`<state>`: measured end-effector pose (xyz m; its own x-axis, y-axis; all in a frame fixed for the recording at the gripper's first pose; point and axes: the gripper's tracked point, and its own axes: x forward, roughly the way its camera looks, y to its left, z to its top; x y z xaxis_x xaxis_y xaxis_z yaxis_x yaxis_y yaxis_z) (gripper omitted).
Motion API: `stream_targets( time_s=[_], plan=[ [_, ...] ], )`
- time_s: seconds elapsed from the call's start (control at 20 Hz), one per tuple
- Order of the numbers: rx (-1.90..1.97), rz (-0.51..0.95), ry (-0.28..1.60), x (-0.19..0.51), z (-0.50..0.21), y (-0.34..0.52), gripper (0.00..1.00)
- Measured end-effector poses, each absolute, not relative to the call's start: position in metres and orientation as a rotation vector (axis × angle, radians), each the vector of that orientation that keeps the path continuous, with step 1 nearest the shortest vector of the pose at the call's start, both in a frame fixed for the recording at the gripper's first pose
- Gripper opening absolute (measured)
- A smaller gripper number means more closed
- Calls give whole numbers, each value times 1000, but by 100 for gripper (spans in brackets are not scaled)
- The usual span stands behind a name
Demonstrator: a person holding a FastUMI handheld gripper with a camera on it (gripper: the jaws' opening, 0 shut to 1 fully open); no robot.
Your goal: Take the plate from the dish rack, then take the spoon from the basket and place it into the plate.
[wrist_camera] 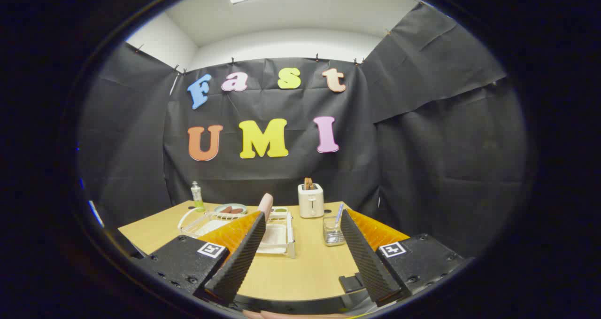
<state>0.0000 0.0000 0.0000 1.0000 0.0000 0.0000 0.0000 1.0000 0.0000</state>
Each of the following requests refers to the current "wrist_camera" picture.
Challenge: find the cream toaster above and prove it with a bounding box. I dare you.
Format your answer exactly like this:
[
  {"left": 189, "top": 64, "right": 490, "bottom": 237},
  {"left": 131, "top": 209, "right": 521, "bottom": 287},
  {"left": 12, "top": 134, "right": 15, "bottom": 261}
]
[{"left": 298, "top": 183, "right": 325, "bottom": 218}]

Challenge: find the white dish rack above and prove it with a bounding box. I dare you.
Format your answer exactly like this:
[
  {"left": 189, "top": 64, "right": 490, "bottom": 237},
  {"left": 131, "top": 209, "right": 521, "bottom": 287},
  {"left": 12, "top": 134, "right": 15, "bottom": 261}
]
[{"left": 177, "top": 206, "right": 296, "bottom": 258}]

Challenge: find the pink plate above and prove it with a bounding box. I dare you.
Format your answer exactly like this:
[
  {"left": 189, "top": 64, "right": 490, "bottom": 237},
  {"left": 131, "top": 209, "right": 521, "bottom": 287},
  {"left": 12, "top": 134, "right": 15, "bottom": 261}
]
[{"left": 257, "top": 193, "right": 274, "bottom": 223}]

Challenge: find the green plate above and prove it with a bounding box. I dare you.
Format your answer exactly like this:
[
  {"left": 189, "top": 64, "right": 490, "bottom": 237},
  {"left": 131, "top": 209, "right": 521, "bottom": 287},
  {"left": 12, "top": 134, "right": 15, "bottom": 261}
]
[{"left": 214, "top": 203, "right": 247, "bottom": 215}]

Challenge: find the clear basket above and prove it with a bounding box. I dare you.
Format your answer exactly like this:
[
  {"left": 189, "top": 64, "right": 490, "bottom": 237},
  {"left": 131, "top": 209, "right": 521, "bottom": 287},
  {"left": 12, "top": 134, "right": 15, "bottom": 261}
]
[{"left": 323, "top": 215, "right": 347, "bottom": 247}]

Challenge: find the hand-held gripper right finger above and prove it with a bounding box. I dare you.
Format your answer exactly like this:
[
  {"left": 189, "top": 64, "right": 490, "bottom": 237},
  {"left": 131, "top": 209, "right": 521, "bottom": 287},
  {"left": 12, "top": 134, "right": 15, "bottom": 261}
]
[{"left": 340, "top": 209, "right": 475, "bottom": 308}]

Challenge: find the black backdrop cloth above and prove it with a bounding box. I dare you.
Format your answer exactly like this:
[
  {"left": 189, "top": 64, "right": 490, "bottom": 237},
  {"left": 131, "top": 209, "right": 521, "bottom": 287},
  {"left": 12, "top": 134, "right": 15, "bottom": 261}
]
[{"left": 77, "top": 2, "right": 529, "bottom": 258}]

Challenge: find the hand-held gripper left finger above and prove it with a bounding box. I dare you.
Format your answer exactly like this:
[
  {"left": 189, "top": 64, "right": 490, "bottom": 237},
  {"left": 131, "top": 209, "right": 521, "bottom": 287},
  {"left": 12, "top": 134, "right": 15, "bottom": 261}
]
[{"left": 134, "top": 210, "right": 267, "bottom": 306}]

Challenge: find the small green-capped bottle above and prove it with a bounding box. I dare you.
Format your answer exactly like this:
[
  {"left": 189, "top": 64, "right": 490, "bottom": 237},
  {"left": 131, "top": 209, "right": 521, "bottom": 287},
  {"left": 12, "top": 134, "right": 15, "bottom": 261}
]
[{"left": 191, "top": 181, "right": 206, "bottom": 212}]

